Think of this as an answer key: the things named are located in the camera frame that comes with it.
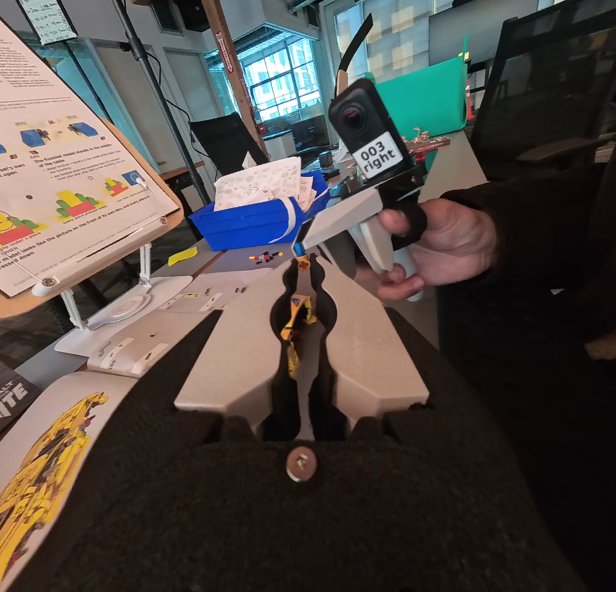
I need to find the person's right hand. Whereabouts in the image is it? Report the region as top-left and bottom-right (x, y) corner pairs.
(377, 198), (499, 302)

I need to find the wooden model on red base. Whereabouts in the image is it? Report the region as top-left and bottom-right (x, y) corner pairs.
(402, 127), (450, 151)

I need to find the person's right forearm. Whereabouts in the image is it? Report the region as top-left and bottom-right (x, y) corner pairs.
(440, 159), (616, 313)

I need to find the instruction sheet with coloured blocks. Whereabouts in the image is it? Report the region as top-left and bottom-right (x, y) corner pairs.
(0, 19), (180, 298)

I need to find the building instruction booklet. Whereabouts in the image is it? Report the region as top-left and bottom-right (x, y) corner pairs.
(0, 269), (270, 592)

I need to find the yellow brick toy car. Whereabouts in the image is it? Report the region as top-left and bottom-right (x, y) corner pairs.
(280, 293), (318, 378)

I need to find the small handwritten whiteboard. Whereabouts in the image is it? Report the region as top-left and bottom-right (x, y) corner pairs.
(5, 0), (78, 46)

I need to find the wooden post with red label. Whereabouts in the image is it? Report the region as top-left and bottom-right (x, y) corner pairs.
(192, 0), (270, 157)

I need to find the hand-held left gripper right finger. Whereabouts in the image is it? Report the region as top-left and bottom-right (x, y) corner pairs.
(313, 256), (430, 413)

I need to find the white paper strip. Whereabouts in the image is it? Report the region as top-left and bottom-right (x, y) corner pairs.
(267, 197), (301, 243)

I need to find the window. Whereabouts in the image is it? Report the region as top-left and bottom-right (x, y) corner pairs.
(241, 38), (321, 121)

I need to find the black mesh chair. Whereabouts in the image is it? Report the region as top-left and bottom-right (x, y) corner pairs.
(469, 0), (616, 178)

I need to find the black metal pole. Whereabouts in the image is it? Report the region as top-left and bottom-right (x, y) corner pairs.
(103, 0), (212, 205)

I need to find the wooden board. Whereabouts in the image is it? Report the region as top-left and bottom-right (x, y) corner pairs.
(0, 16), (184, 319)

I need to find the green plastic bin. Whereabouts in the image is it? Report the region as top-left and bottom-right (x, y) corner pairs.
(373, 55), (470, 137)

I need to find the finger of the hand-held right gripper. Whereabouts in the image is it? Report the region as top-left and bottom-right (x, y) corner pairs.
(315, 230), (361, 283)
(299, 185), (384, 252)

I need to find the black monitor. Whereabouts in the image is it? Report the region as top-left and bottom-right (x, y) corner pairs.
(428, 0), (544, 65)

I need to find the blue plastic bin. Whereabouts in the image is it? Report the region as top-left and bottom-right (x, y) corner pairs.
(188, 170), (330, 252)

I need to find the grey desk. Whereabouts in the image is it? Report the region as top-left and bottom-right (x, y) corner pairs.
(14, 130), (487, 386)

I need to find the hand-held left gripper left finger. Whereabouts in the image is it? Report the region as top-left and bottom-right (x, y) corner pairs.
(174, 259), (294, 414)

